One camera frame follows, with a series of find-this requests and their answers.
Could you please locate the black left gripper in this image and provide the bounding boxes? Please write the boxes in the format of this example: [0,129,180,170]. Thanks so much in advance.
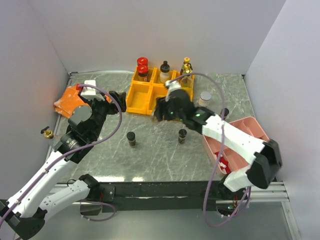
[78,90,126,139]

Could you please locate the orange white cloth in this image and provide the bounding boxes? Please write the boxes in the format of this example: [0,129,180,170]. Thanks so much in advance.
[53,86,110,119]

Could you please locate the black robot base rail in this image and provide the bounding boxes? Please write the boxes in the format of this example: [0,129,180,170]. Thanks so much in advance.
[67,181,251,216]

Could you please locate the white peppercorn jar silver lid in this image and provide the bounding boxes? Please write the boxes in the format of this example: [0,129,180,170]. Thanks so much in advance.
[198,91,212,107]

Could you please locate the red lid sauce jar front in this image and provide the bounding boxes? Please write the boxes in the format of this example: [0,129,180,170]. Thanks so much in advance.
[137,65,149,82]

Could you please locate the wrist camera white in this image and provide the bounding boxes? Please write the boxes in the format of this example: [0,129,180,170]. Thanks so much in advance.
[164,80,182,98]
[76,83,105,102]

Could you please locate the yellow bin front right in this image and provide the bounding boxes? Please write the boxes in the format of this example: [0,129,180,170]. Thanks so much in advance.
[170,88,195,122]

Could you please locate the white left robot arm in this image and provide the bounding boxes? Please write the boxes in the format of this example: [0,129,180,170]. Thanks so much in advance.
[0,91,127,240]

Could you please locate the glass oil bottle gold spout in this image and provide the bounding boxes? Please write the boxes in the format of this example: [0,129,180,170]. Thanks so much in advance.
[180,67,193,88]

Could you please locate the small black cap shaker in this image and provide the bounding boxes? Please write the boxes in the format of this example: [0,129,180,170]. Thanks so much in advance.
[126,131,137,148]
[178,128,188,145]
[219,108,230,120]

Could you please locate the chili sauce bottle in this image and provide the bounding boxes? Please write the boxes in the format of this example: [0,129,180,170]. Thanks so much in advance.
[183,57,192,69]
[179,65,186,75]

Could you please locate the red santa toy front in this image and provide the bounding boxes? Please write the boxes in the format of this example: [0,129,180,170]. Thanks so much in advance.
[215,152,231,175]

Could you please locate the red lid sauce jar back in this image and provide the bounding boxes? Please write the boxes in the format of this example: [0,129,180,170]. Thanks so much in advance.
[136,56,149,67]

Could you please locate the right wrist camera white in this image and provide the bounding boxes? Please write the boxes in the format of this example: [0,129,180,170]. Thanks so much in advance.
[164,80,182,98]

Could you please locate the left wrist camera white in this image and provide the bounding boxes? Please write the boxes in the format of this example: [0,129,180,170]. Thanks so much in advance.
[76,83,105,102]

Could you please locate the yellow bin back left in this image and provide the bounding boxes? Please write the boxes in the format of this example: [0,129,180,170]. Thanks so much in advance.
[131,66,158,84]

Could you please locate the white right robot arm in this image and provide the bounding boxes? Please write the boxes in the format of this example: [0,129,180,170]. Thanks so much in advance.
[154,89,283,199]

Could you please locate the red lid sauce jar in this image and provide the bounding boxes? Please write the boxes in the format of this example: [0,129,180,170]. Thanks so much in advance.
[137,65,149,82]
[136,56,149,67]

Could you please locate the white powder bottle black cap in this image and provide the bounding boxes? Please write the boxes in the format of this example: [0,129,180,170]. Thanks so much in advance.
[159,60,170,84]

